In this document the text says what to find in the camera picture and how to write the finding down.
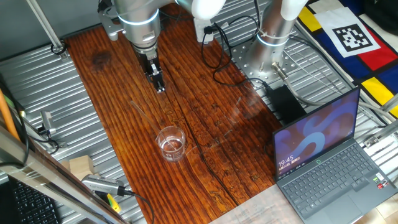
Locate colourful block pattern cloth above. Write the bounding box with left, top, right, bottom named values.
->
left=295, top=0, right=398, bottom=119

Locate black camera cable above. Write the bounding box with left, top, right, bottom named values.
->
left=119, top=186, right=155, bottom=224

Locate black fabric bag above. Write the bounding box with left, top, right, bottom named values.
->
left=363, top=0, right=398, bottom=34

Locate thick black cable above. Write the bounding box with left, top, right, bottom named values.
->
left=0, top=73, right=30, bottom=169

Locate grey open laptop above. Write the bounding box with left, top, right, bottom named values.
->
left=272, top=86, right=398, bottom=224

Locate black power adapter brick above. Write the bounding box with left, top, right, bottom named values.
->
left=267, top=84, right=307, bottom=125

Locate black power cord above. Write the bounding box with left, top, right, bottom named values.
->
left=200, top=14, right=271, bottom=91

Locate clear glass stirring rod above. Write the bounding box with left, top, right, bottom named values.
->
left=129, top=100, right=178, bottom=153

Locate white power strip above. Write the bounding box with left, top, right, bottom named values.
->
left=193, top=17, right=215, bottom=44

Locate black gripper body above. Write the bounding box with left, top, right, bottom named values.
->
left=136, top=50, right=160, bottom=82

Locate aluminium frame beam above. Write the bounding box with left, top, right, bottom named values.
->
left=0, top=124, right=130, bottom=224

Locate orange tube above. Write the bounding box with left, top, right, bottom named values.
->
left=0, top=88, right=21, bottom=141

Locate yellow box green button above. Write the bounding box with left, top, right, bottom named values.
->
left=105, top=192, right=121, bottom=214

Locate thick grey robot cable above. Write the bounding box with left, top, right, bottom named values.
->
left=271, top=61, right=398, bottom=124

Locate aluminium extrusion bar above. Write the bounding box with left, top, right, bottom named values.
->
left=381, top=93, right=398, bottom=113
left=362, top=119, right=398, bottom=149

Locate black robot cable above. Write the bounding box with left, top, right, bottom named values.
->
left=252, top=0, right=262, bottom=34

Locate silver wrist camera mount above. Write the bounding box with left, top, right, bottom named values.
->
left=98, top=2, right=126, bottom=42

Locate black computer keyboard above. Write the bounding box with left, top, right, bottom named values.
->
left=7, top=179, right=62, bottom=224

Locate large wooden block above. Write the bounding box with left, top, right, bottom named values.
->
left=68, top=154, right=96, bottom=181

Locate slanted aluminium pole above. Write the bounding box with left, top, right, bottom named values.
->
left=25, top=0, right=71, bottom=60

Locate brown wooden board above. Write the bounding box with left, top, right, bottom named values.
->
left=63, top=2, right=282, bottom=224

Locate clear glass beaker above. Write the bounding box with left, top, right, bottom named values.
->
left=155, top=126, right=187, bottom=162

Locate white printed marker sheet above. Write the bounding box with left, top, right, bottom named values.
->
left=313, top=6, right=382, bottom=59

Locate perforated aluminium base plate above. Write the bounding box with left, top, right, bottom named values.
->
left=229, top=39, right=301, bottom=86

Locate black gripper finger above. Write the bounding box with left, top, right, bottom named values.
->
left=151, top=62, right=166, bottom=94
left=145, top=72, right=158, bottom=91

